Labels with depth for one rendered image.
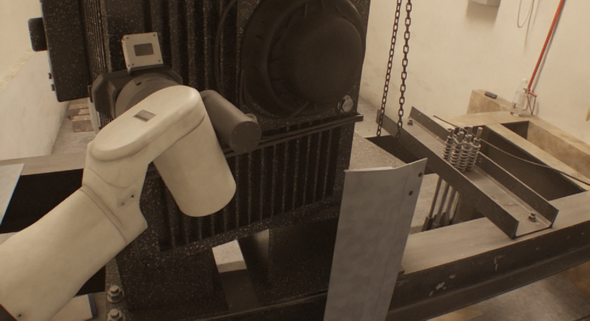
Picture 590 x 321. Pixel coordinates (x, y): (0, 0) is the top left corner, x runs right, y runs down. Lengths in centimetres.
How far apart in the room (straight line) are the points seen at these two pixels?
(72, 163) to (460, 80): 246
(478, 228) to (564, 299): 108
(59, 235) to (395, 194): 65
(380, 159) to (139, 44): 79
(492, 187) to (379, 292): 79
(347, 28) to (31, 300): 58
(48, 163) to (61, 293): 140
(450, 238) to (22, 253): 119
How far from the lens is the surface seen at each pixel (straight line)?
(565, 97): 252
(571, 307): 240
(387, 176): 81
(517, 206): 162
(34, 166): 174
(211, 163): 40
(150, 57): 56
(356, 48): 74
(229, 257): 214
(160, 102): 39
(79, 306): 109
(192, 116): 37
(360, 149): 122
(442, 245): 131
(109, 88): 54
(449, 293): 152
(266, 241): 99
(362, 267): 94
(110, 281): 113
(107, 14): 63
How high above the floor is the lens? 144
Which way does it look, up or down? 28 degrees down
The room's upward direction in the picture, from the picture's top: 4 degrees clockwise
